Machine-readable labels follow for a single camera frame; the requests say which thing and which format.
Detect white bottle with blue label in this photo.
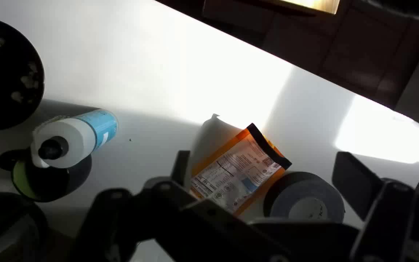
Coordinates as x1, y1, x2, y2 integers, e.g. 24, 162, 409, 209
31, 110, 118, 170

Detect black bowl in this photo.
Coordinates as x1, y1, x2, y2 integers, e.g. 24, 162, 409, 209
0, 23, 44, 130

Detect grey duct tape roll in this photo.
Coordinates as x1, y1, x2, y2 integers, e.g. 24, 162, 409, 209
264, 172, 345, 223

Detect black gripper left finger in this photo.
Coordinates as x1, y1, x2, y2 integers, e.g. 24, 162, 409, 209
72, 188, 137, 262

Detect orange snack packet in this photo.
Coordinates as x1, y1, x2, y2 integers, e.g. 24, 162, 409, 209
189, 124, 291, 216

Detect black mug green interior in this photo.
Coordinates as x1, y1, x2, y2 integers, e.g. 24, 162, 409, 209
0, 151, 93, 203

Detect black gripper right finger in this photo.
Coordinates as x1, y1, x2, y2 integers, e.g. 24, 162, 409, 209
332, 152, 415, 262

